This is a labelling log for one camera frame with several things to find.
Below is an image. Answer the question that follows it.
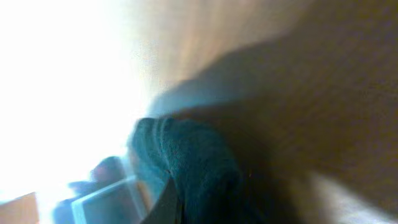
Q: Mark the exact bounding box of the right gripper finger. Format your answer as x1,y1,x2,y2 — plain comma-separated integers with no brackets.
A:
140,179,182,224

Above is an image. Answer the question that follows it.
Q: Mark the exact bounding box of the clear plastic storage bin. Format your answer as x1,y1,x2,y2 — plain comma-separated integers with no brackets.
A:
52,177,149,224

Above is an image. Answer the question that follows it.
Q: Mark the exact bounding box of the dark navy garment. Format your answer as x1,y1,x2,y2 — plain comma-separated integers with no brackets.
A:
131,118,273,224

